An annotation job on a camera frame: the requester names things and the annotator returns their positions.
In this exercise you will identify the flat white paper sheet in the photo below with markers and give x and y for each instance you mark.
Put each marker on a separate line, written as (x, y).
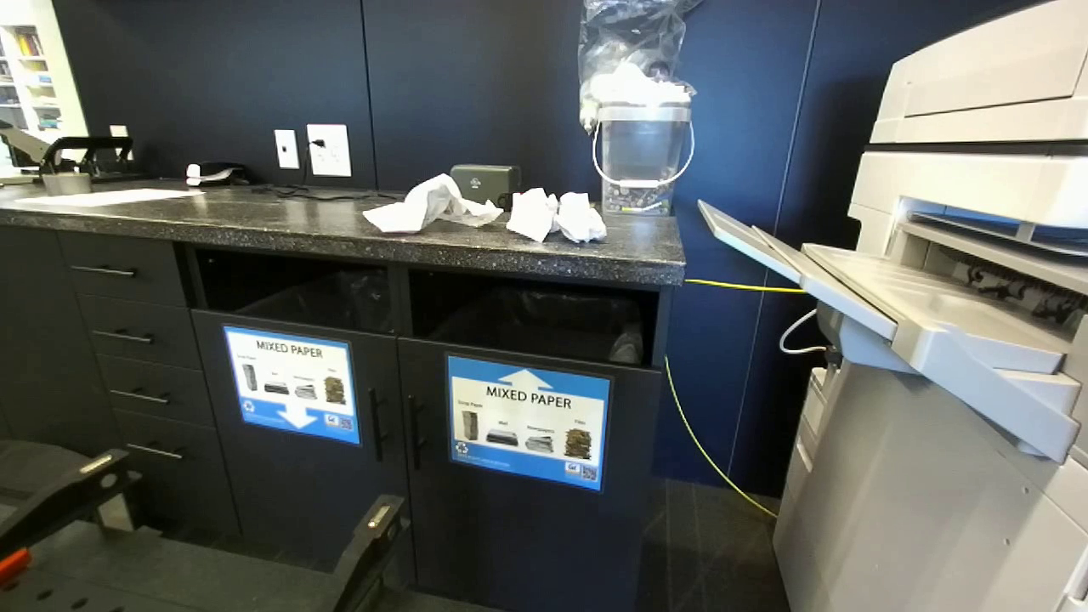
(90, 197)

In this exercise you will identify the small grey box device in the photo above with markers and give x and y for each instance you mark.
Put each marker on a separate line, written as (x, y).
(484, 180)

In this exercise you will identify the black metal frame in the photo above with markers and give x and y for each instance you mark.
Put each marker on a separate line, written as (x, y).
(171, 580)

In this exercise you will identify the grey desk device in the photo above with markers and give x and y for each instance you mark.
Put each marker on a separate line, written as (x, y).
(20, 147)

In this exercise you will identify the black cabinet with stone counter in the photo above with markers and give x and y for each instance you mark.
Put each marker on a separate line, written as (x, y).
(510, 544)

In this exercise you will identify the tiny white wall plate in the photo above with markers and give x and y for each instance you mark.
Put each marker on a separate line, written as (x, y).
(115, 130)

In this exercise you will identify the clear plastic bag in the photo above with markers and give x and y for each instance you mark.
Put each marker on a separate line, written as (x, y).
(631, 53)

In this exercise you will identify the small white wall plate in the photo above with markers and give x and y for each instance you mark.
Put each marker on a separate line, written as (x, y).
(288, 147)

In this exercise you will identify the white shelf unit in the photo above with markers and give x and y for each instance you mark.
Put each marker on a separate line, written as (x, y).
(34, 68)

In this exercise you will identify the small tight white paper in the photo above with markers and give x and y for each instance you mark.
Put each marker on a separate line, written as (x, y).
(581, 218)

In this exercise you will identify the large white office printer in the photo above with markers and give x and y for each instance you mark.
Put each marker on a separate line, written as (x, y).
(938, 452)

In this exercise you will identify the clear plastic bucket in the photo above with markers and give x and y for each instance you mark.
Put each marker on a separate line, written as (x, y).
(640, 155)

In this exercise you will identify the down arrow mixed paper label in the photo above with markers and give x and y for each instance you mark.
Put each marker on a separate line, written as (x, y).
(293, 381)

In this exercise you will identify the up arrow mixed paper label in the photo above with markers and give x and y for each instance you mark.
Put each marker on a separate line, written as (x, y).
(528, 423)

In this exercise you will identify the black hole punch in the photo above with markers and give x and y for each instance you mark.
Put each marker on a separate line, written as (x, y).
(95, 159)

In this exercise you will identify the large crumpled white paper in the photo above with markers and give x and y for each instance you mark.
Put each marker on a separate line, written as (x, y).
(425, 206)

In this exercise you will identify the large white wall outlet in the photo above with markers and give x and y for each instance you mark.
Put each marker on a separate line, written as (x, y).
(326, 150)

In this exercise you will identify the black bin liner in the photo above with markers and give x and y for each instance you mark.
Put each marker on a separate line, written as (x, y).
(317, 300)
(530, 324)

